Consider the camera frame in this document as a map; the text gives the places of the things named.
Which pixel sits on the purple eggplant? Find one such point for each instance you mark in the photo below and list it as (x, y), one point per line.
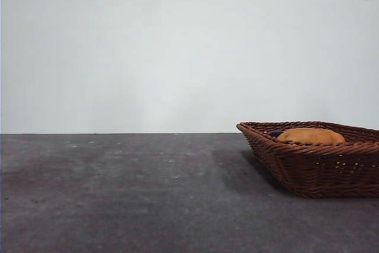
(276, 133)

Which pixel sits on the brown potato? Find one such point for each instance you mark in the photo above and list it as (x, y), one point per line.
(311, 137)

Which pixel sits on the brown woven wicker basket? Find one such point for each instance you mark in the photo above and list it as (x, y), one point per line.
(319, 170)

